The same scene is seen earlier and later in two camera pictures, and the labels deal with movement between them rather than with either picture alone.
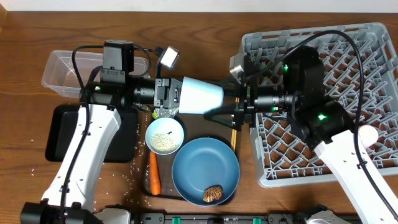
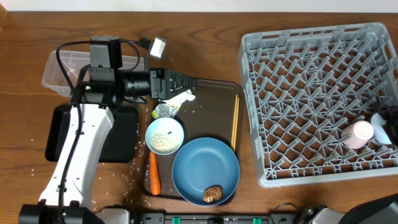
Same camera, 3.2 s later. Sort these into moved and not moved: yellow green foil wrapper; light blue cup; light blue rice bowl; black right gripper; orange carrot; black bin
Moved: black right gripper; light blue cup
Not moved: yellow green foil wrapper; light blue rice bowl; black bin; orange carrot
